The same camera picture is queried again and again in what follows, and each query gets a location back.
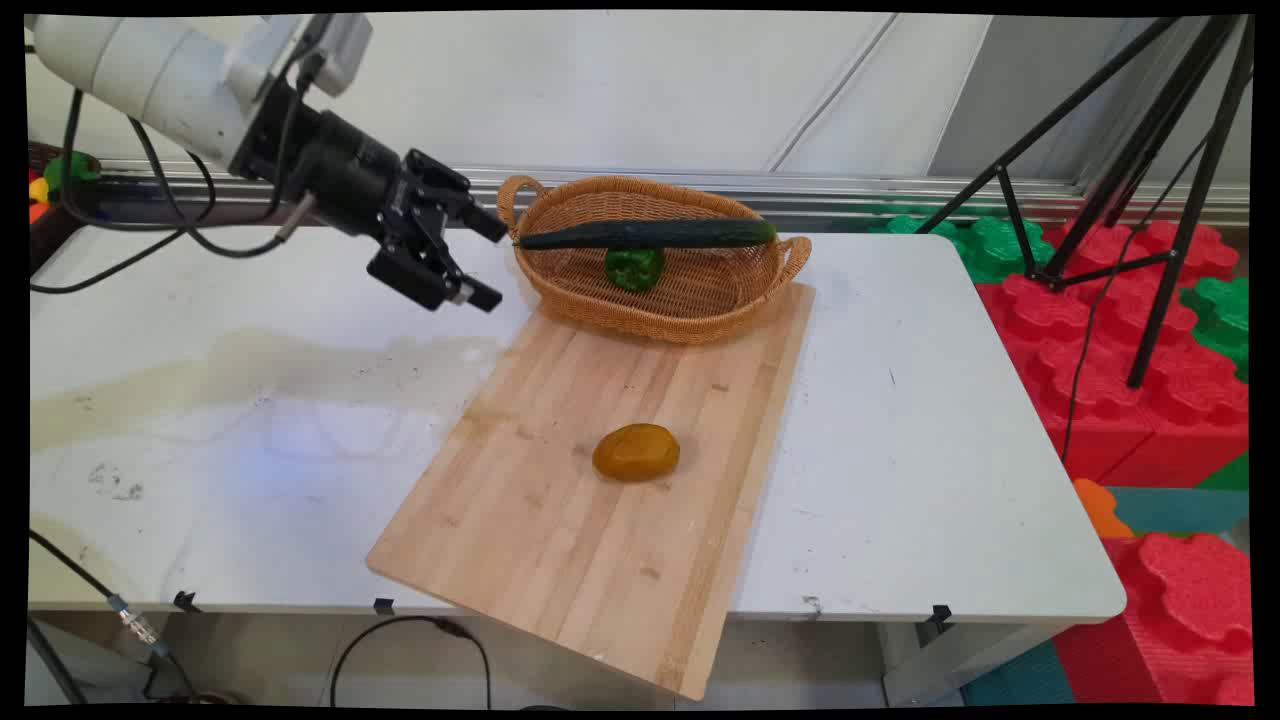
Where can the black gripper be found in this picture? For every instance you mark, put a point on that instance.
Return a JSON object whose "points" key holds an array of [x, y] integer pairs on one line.
{"points": [[345, 175]]}

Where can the brown potato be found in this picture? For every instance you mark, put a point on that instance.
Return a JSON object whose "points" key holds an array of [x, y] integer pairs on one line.
{"points": [[636, 452]]}

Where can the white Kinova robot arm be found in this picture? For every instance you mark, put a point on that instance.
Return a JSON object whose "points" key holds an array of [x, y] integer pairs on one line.
{"points": [[150, 75]]}

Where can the green bell pepper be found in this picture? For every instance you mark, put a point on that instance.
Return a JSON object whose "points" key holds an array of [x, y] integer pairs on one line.
{"points": [[634, 269]]}

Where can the long dark green cucumber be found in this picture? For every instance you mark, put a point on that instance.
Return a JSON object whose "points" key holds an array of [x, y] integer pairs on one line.
{"points": [[650, 235]]}

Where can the wooden cutting board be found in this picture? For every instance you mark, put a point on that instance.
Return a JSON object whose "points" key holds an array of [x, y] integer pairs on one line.
{"points": [[600, 520]]}

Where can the green toy vegetable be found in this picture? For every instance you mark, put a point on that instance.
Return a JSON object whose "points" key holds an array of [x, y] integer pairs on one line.
{"points": [[72, 170]]}

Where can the orange toy piece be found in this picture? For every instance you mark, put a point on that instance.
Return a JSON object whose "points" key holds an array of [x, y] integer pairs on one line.
{"points": [[37, 211]]}

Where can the yellow toy piece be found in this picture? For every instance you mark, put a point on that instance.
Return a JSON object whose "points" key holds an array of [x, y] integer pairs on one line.
{"points": [[38, 188]]}

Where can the green foam puzzle block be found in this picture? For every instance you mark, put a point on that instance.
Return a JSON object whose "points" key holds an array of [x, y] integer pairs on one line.
{"points": [[1222, 320], [985, 245]]}

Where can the large red foam block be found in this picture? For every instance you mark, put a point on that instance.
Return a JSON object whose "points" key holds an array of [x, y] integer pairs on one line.
{"points": [[1120, 380]]}

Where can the orange foam piece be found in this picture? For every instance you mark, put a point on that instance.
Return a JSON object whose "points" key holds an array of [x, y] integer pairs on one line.
{"points": [[1100, 508]]}

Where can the teal foam mat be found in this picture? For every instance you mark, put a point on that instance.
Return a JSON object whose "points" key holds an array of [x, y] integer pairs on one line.
{"points": [[1185, 510]]}

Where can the red foam puzzle block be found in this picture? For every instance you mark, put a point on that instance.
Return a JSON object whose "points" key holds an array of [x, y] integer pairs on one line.
{"points": [[1180, 620]]}

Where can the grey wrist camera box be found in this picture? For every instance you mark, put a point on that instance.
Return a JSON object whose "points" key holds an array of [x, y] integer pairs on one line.
{"points": [[342, 52]]}

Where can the aluminium window rail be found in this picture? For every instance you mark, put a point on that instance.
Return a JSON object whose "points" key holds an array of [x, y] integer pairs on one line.
{"points": [[900, 190]]}

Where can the black camera tripod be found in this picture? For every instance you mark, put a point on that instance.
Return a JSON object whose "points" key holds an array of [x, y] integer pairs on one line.
{"points": [[1150, 160]]}

